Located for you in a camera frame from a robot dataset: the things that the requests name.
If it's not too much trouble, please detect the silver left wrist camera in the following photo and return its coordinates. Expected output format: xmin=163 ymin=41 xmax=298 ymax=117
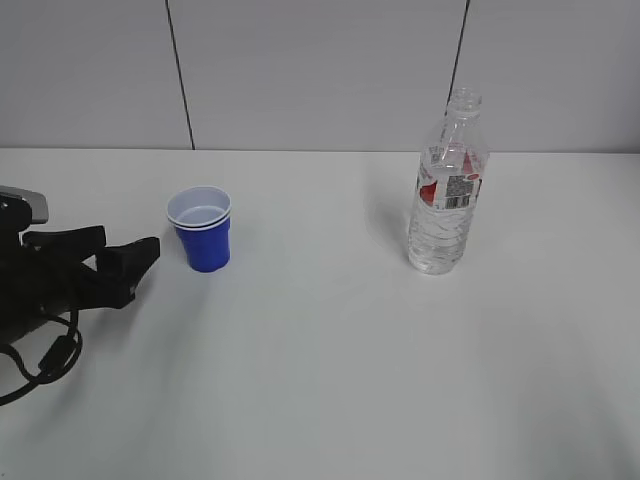
xmin=1 ymin=185 xmax=49 ymax=224

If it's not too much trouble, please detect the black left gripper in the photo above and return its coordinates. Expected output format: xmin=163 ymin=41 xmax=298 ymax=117
xmin=1 ymin=225 xmax=160 ymax=344

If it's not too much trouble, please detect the clear Wahaha water bottle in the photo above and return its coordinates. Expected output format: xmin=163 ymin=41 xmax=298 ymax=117
xmin=408 ymin=87 xmax=490 ymax=275

